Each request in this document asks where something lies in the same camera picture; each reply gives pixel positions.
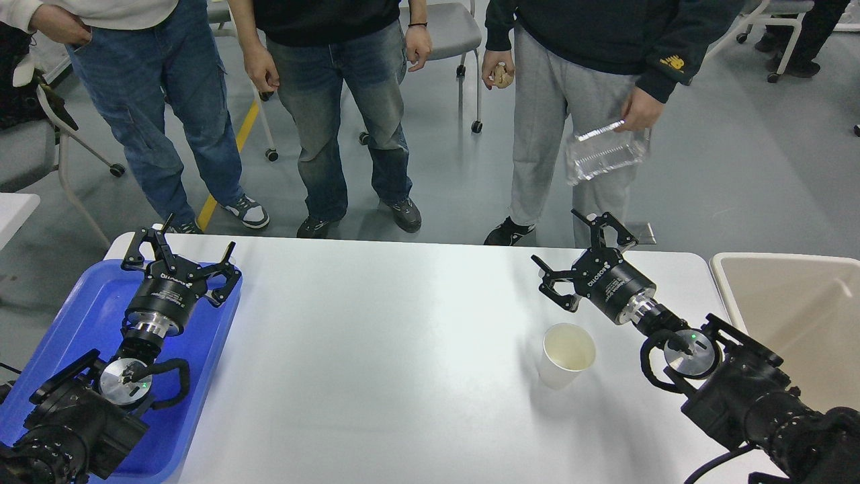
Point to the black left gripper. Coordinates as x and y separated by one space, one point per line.
164 296

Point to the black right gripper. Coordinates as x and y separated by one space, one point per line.
601 275

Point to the white paper cup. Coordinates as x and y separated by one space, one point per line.
567 350

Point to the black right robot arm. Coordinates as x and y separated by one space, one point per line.
735 389

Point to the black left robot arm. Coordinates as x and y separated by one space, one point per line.
115 388

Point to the metal floor socket plate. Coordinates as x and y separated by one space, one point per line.
643 232

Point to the blue plastic tray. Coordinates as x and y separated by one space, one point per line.
91 319

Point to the clear plastic container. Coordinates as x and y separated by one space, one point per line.
602 150

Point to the white side table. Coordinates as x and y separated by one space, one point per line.
15 210

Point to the person in grey sweatpants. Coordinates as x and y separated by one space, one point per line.
589 63

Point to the crumpled beige paper ball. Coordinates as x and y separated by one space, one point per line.
500 76

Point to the grey chair at left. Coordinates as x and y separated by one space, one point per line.
30 151

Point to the beige plastic bin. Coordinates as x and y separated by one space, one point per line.
804 308

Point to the person in blue jeans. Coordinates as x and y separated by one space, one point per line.
135 58

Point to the person in grey jeans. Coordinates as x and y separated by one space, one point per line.
307 52

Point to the grey office chair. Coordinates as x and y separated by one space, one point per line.
455 33

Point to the person in dark trousers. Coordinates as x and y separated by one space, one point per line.
817 26

